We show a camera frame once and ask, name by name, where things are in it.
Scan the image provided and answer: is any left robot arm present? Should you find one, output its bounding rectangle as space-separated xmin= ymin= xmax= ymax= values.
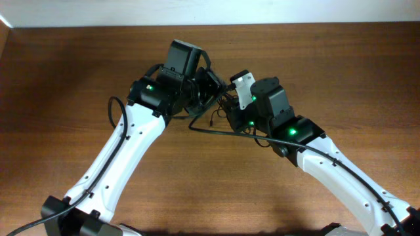
xmin=41 ymin=40 xmax=224 ymax=235

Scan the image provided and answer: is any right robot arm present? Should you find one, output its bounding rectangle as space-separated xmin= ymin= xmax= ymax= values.
xmin=224 ymin=74 xmax=419 ymax=235

